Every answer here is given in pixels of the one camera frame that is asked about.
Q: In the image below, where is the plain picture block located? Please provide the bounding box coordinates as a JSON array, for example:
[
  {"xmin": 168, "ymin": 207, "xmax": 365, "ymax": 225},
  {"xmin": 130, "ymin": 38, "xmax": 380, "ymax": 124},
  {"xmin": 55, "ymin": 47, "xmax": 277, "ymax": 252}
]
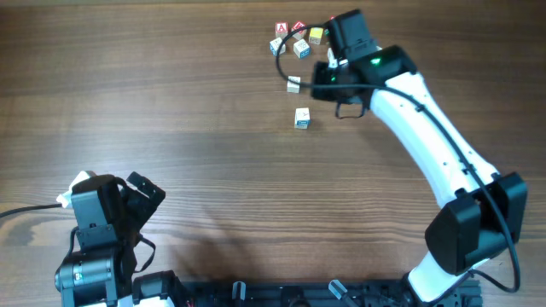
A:
[{"xmin": 287, "ymin": 76, "xmax": 300, "ymax": 93}]

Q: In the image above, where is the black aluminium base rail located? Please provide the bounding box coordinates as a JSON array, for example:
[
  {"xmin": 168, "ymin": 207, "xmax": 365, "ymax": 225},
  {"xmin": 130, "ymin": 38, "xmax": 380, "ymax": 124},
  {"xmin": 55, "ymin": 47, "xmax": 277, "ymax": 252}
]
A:
[{"xmin": 170, "ymin": 279, "xmax": 483, "ymax": 307}]

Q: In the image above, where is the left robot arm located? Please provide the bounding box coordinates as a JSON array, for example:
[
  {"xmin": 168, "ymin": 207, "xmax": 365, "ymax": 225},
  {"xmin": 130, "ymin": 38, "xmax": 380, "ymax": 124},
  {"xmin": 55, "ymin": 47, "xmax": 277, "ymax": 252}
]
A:
[{"xmin": 55, "ymin": 171, "xmax": 195, "ymax": 307}]

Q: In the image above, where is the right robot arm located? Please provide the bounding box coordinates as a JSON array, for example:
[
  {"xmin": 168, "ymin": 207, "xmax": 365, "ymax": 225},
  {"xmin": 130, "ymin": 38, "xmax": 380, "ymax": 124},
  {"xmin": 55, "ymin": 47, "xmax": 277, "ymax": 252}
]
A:
[{"xmin": 311, "ymin": 10, "xmax": 527, "ymax": 306}]

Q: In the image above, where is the blue picture block far left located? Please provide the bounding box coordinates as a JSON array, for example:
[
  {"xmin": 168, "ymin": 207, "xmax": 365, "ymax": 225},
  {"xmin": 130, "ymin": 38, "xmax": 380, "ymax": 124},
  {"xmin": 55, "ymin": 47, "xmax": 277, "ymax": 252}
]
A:
[{"xmin": 270, "ymin": 38, "xmax": 286, "ymax": 56}]

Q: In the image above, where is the red letter A block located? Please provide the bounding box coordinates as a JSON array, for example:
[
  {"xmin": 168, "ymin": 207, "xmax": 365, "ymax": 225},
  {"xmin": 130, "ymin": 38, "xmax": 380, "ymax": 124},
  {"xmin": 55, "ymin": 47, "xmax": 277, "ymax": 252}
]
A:
[{"xmin": 275, "ymin": 21, "xmax": 289, "ymax": 39}]

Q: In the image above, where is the black right camera cable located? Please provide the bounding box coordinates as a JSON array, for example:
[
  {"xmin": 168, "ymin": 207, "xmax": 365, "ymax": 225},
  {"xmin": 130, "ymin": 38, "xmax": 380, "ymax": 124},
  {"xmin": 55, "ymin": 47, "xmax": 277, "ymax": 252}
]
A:
[{"xmin": 275, "ymin": 23, "xmax": 521, "ymax": 294}]

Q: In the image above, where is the blue letter D block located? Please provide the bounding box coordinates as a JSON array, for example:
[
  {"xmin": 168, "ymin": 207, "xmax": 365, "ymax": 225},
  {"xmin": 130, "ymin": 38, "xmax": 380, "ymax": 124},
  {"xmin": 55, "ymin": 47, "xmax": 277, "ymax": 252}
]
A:
[{"xmin": 294, "ymin": 107, "xmax": 311, "ymax": 130}]

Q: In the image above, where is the blue picture block centre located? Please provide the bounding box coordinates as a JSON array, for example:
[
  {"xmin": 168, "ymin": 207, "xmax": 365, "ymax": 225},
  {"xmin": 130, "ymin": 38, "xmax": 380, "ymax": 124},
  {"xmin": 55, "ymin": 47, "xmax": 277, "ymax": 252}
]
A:
[{"xmin": 293, "ymin": 39, "xmax": 311, "ymax": 59}]

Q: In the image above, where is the blue picture block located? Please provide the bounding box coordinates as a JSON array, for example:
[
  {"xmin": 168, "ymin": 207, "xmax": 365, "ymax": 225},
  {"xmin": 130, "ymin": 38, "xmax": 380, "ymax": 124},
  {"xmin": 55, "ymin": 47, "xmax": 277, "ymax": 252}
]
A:
[
  {"xmin": 293, "ymin": 39, "xmax": 311, "ymax": 59},
  {"xmin": 270, "ymin": 38, "xmax": 286, "ymax": 56}
]

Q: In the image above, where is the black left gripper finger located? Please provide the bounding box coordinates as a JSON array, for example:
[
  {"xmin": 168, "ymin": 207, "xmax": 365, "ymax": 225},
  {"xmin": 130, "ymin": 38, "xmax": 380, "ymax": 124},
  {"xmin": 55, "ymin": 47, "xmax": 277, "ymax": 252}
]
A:
[
  {"xmin": 121, "ymin": 188, "xmax": 154, "ymax": 230},
  {"xmin": 127, "ymin": 171, "xmax": 166, "ymax": 212}
]

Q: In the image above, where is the yellow wooden block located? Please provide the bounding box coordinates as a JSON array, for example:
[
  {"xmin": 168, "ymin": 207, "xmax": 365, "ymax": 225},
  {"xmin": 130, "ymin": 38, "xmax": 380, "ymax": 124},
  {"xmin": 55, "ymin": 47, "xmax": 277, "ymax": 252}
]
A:
[{"xmin": 308, "ymin": 27, "xmax": 323, "ymax": 45}]

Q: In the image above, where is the red letter W block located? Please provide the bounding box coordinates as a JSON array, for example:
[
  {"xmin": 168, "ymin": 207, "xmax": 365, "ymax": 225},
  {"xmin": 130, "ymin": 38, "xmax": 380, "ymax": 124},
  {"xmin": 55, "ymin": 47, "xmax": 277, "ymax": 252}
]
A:
[{"xmin": 291, "ymin": 20, "xmax": 306, "ymax": 40}]

